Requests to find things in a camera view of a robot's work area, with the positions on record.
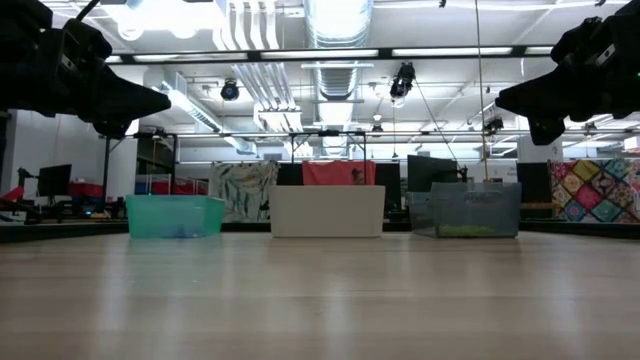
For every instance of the red and blue bag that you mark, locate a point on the red and blue bag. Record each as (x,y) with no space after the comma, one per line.
(86,189)

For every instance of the silver ventilation duct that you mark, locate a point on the silver ventilation duct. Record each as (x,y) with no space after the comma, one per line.
(337,82)

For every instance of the red machine part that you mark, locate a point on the red machine part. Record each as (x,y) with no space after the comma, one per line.
(12,194)

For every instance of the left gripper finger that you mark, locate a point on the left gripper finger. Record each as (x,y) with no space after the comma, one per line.
(112,130)
(130,100)

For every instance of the black hanging spotlight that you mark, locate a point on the black hanging spotlight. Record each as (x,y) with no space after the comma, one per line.
(230,90)
(402,80)
(493,124)

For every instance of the grey translucent plastic bin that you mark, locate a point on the grey translucent plastic bin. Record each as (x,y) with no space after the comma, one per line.
(475,210)

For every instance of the leaf print cloth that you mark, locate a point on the leaf print cloth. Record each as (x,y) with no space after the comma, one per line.
(243,192)

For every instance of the red cloth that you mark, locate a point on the red cloth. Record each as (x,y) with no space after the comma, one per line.
(330,173)

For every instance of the colourful patchwork quilt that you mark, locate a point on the colourful patchwork quilt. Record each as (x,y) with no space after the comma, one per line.
(595,190)

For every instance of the person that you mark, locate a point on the person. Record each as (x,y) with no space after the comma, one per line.
(357,176)

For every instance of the black metal rack frame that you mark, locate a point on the black metal rack frame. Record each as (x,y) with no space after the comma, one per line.
(250,134)

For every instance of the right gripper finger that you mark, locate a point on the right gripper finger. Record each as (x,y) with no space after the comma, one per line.
(540,97)
(546,131)

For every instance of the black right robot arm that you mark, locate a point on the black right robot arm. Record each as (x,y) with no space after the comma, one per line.
(625,10)

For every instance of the white column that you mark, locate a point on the white column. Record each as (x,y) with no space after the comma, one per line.
(542,152)

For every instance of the white plastic bin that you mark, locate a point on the white plastic bin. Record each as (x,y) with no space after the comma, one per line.
(325,210)

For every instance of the black aluminium table frame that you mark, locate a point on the black aluminium table frame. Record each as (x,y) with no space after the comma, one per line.
(60,231)

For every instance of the black partition panel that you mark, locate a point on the black partition panel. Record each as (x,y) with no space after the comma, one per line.
(532,182)

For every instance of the green translucent plastic bin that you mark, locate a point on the green translucent plastic bin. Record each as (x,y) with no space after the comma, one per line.
(172,212)

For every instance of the thin vertical pole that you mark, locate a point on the thin vertical pole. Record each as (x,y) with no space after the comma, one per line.
(481,100)

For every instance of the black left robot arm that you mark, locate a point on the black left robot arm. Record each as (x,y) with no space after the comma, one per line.
(25,12)

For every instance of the black computer monitor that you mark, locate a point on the black computer monitor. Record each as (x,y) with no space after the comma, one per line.
(432,172)
(55,180)

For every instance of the black beam with light strips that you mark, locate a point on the black beam with light strips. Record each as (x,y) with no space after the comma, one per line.
(385,52)

